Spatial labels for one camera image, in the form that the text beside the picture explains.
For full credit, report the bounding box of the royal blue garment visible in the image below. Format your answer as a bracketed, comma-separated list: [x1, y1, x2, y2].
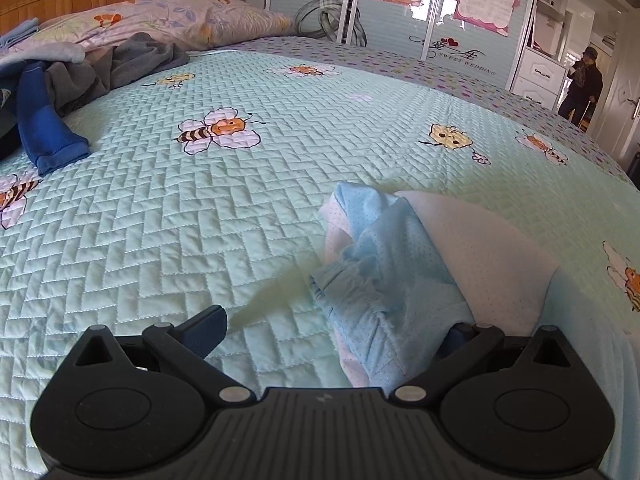
[16, 61, 92, 177]

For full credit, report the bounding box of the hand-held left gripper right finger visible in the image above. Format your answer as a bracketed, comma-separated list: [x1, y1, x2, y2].
[389, 322, 581, 407]

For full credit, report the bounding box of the white wardrobe with glass doors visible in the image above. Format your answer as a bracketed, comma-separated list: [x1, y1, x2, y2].
[264, 0, 571, 111]

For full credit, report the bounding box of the floral pink pillow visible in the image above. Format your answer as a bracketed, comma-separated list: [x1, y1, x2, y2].
[37, 0, 296, 52]

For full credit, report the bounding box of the white room door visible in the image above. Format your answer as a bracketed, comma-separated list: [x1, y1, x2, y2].
[590, 35, 640, 171]

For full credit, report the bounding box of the coiled grey hose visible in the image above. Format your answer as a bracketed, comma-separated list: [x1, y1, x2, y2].
[296, 0, 368, 47]

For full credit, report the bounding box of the light blue and white garment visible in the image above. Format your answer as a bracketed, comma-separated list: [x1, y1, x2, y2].
[307, 181, 561, 390]

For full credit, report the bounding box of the light blue folded cloth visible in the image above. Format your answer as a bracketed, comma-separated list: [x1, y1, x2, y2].
[0, 17, 41, 48]

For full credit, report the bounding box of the dark grey garment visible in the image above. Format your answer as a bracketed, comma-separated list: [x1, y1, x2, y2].
[42, 31, 191, 116]

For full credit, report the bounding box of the mint quilted bee bedspread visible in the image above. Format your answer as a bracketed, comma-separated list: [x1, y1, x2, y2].
[0, 50, 640, 480]

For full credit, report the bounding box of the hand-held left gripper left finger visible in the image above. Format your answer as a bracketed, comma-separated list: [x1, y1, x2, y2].
[75, 304, 257, 407]

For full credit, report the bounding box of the dark cloth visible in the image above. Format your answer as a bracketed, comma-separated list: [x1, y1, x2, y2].
[0, 77, 23, 161]

